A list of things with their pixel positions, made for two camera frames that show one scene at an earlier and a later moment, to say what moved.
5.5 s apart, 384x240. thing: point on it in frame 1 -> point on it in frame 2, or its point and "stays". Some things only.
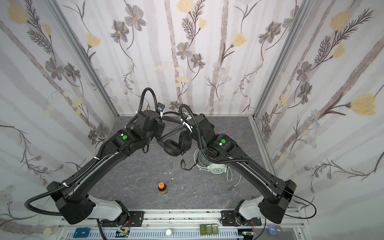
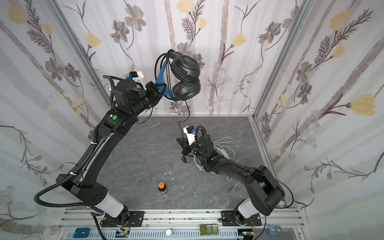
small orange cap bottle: [162, 188] stays
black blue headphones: [177, 141] -> [178, 75]
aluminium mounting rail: [181, 224] stays
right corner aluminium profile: [304, 6] stays
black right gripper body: [194, 129] -> [184, 145]
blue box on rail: [80, 232] stays
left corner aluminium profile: [60, 16] stays
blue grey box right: [273, 229] stays
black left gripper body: [160, 130] -> [153, 91]
